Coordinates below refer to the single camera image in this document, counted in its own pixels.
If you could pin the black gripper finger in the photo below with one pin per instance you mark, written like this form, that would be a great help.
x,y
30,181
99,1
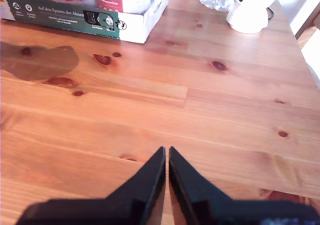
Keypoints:
x,y
192,192
142,192

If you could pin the green white cardboard tray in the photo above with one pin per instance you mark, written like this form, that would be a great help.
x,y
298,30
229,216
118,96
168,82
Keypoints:
x,y
62,15

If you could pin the white round security camera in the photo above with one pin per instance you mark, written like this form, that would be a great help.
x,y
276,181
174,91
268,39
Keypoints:
x,y
247,17

